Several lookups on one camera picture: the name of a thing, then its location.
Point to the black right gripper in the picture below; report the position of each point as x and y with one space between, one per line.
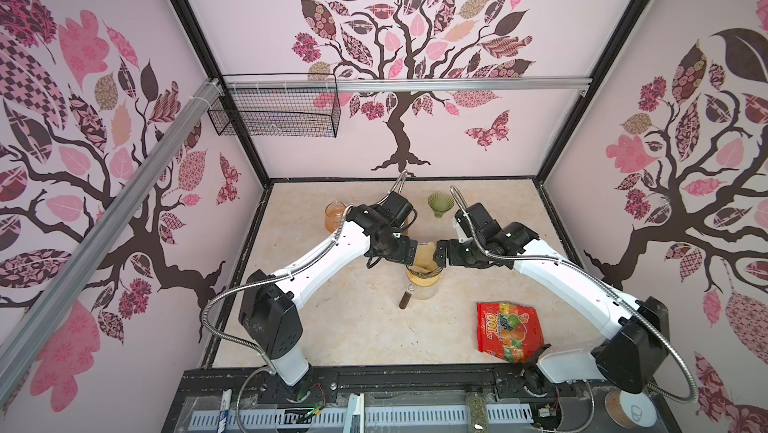
449 245

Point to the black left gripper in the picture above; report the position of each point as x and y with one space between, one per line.
403 253

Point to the orange glass pitcher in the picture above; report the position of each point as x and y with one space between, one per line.
334 212

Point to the green glass dripper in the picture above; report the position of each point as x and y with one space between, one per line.
440 203

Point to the clear glass dripper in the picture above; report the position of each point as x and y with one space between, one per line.
438 271

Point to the wooden ring dripper holder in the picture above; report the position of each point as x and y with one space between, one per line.
421 281

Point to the clear glass server jug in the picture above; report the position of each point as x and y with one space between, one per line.
416 292

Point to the brown paper coffee filter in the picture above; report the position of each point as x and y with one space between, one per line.
424 262

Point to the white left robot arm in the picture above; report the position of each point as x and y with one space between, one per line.
270 306

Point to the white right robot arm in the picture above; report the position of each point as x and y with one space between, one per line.
629 348

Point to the red candy bag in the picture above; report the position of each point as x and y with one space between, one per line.
508 331

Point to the small jar of granules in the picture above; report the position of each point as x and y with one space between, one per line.
477 419

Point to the round white brown device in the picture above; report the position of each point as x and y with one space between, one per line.
630 410

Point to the black wire basket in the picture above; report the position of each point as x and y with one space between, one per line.
278 104

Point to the aluminium rail back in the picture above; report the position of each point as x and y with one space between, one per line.
407 85

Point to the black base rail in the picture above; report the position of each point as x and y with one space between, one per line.
393 398

